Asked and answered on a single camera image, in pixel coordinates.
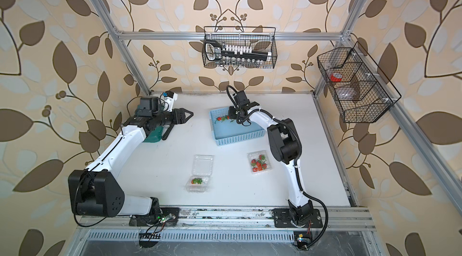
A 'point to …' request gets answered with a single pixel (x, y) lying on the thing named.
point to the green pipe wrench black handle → (165, 136)
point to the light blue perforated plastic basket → (226, 131)
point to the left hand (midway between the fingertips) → (184, 112)
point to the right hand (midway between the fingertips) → (231, 113)
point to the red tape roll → (336, 77)
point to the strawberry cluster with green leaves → (222, 119)
